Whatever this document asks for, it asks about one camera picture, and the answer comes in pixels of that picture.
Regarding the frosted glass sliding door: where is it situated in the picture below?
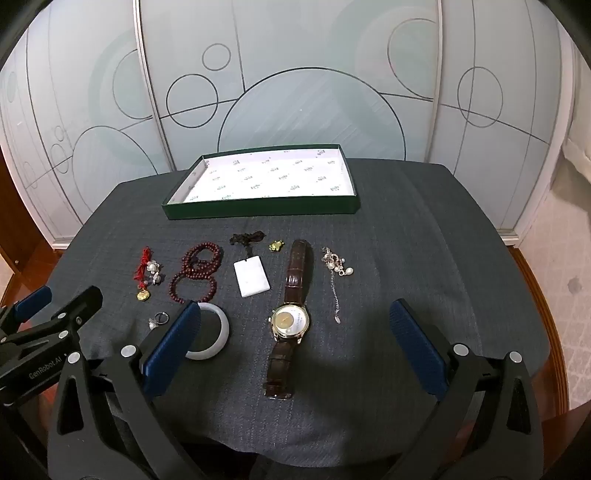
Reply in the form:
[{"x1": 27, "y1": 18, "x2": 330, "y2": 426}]
[
  {"x1": 139, "y1": 0, "x2": 444, "y2": 175},
  {"x1": 0, "y1": 14, "x2": 174, "y2": 250},
  {"x1": 429, "y1": 0, "x2": 578, "y2": 234}
]

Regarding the white jade bangle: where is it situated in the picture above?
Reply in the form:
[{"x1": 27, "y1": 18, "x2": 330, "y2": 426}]
[{"x1": 185, "y1": 301, "x2": 230, "y2": 361}]

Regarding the brown leather strap watch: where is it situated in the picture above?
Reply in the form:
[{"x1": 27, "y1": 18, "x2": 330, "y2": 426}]
[{"x1": 263, "y1": 239, "x2": 314, "y2": 400}]

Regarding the green shallow box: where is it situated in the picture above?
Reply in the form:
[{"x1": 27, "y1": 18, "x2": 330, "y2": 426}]
[{"x1": 161, "y1": 144, "x2": 360, "y2": 221}]

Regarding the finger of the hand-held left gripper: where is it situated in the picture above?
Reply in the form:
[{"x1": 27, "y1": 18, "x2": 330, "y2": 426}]
[
  {"x1": 0, "y1": 285, "x2": 103, "y2": 346},
  {"x1": 0, "y1": 285, "x2": 52, "y2": 333}
]

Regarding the dark red bead bracelet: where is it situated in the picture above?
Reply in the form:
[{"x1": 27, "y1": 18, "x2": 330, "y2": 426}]
[{"x1": 169, "y1": 244, "x2": 225, "y2": 305}]

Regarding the white jade pendant black cord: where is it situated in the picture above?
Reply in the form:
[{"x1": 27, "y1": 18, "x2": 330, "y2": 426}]
[{"x1": 229, "y1": 229, "x2": 271, "y2": 298}]

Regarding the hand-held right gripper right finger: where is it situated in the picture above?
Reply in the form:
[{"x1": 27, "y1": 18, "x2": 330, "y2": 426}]
[{"x1": 383, "y1": 298, "x2": 546, "y2": 480}]

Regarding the red cord charm bracelet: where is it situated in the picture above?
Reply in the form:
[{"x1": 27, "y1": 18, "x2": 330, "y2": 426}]
[{"x1": 135, "y1": 247, "x2": 166, "y2": 304}]

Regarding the round wooden table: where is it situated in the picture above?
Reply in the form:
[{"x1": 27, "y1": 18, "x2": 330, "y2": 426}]
[{"x1": 0, "y1": 247, "x2": 571, "y2": 435}]

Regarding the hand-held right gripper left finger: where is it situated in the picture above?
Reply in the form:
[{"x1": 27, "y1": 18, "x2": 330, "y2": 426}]
[{"x1": 48, "y1": 300, "x2": 218, "y2": 480}]

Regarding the brown wooden cabinet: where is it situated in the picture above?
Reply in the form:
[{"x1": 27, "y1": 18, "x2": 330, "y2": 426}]
[{"x1": 0, "y1": 148, "x2": 61, "y2": 287}]

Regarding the silver pearl chain bracelet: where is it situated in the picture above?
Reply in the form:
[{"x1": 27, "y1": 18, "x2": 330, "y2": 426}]
[{"x1": 321, "y1": 246, "x2": 355, "y2": 325}]

